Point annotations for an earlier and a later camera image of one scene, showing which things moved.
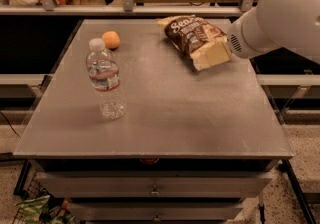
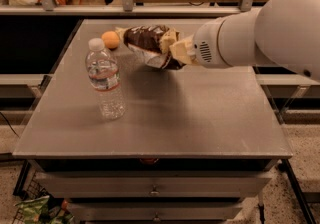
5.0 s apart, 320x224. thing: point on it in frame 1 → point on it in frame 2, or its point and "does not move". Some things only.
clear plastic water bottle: x=104 y=72 does not move
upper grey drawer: x=154 y=184 does not move
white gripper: x=236 y=38 → x=205 y=45
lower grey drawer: x=156 y=211 does not move
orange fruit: x=111 y=39 does not move
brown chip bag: x=189 y=31 → x=143 y=41
